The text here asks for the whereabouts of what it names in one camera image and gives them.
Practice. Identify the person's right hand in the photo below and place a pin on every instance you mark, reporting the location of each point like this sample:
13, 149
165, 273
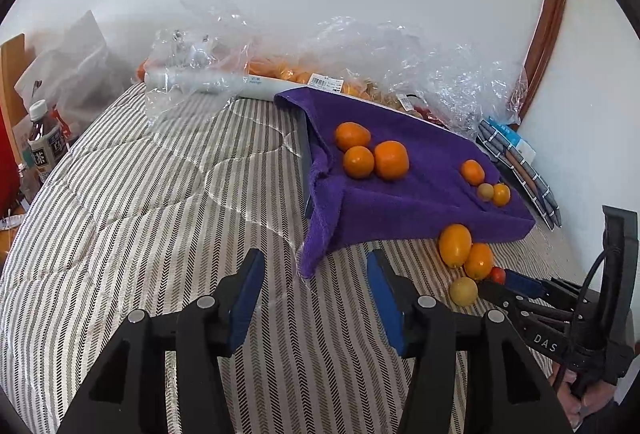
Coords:
595, 406

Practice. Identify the blue tissue packet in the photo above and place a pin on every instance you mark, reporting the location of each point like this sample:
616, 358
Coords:
507, 133

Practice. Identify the clear bag of brown fruits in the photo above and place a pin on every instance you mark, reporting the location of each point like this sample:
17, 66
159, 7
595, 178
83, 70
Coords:
395, 99

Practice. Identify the long white tube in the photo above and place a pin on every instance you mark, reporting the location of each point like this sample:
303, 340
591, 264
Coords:
200, 81

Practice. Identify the small tangerine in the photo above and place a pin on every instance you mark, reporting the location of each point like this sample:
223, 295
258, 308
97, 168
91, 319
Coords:
472, 172
478, 260
502, 195

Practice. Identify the blue checked cloth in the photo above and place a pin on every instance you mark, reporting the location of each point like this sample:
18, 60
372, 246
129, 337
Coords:
530, 184

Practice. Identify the red paper bag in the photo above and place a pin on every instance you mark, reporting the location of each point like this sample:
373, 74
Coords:
6, 164

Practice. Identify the white plastic bag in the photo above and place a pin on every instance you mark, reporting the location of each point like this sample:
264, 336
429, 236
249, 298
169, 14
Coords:
75, 64

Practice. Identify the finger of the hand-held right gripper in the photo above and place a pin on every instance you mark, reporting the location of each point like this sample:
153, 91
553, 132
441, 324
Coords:
500, 294
522, 280

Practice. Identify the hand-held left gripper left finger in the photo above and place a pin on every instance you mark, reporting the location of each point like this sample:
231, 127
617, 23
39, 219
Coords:
245, 299

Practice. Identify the loose tangerine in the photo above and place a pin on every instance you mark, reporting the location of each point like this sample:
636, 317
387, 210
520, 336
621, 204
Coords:
142, 70

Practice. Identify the clear bag of oranges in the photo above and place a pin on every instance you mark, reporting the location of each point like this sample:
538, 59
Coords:
300, 74

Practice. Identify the oval orange citrus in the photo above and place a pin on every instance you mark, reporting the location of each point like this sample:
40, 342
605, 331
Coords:
455, 245

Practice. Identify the brown wooden door frame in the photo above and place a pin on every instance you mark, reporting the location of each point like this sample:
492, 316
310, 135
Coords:
550, 14

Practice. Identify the small white box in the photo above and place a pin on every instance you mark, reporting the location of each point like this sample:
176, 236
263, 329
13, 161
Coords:
526, 151

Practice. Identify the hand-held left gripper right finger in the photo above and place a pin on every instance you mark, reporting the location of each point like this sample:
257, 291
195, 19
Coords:
385, 304

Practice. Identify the crumpled clear plastic bag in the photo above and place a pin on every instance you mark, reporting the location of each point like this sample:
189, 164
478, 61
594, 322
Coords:
200, 39

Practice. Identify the small red fruit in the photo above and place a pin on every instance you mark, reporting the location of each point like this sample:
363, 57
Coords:
497, 274

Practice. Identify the wooden board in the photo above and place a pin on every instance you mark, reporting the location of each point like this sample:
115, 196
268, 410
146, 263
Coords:
12, 64

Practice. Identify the large tangerine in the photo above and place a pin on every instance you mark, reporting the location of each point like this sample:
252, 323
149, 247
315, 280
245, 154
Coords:
391, 159
358, 162
352, 135

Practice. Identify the striped grey bedding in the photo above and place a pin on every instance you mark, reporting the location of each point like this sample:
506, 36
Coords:
150, 214

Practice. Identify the dark tea bottle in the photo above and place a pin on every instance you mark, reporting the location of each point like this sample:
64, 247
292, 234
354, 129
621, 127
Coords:
45, 149

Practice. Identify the purple towel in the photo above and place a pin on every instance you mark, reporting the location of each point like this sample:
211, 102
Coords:
400, 214

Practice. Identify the small yellow-green fruit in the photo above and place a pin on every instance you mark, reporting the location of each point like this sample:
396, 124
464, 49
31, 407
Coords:
484, 190
463, 291

